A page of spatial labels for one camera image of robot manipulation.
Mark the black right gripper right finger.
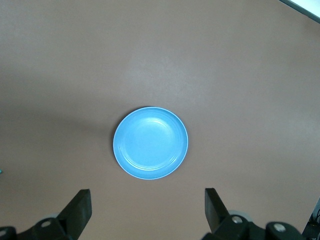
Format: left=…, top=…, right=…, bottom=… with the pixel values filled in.
left=201, top=187, right=305, bottom=240

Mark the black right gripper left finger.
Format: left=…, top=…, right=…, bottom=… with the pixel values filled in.
left=14, top=189, right=92, bottom=240

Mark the blue plate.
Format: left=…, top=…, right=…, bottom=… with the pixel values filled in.
left=112, top=106, right=189, bottom=180

